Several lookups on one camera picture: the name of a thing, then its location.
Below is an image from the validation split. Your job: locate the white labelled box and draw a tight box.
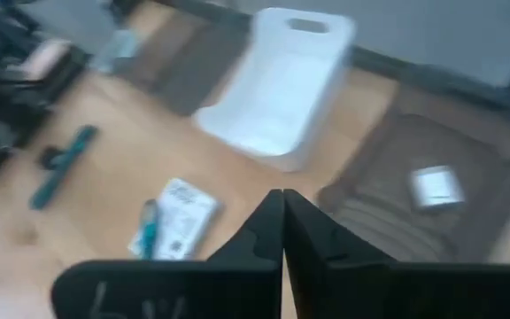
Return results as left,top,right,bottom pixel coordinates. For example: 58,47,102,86
127,176,224,261

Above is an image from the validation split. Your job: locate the pale mint cylindrical container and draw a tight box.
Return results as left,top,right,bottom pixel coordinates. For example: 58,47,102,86
89,28,143,74

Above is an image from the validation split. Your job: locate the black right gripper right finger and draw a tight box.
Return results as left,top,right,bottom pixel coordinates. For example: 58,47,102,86
283,188,510,319

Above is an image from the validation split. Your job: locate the grey translucent plastic bin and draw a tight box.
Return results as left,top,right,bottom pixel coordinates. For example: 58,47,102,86
112,4,260,117
314,83,510,265

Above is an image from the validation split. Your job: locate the white plastic bin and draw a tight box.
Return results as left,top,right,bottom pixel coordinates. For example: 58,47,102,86
191,6,357,173

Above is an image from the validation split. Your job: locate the white charger cube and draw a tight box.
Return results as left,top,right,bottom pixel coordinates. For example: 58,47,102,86
407,164,467,209

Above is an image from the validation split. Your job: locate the black power adapter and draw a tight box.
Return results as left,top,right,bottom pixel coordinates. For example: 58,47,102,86
38,144,68,172

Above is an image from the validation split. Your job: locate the short teal cable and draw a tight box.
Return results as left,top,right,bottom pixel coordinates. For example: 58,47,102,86
139,198,161,261

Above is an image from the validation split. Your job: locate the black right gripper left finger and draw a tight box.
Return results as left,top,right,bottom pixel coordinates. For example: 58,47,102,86
50,188,285,319

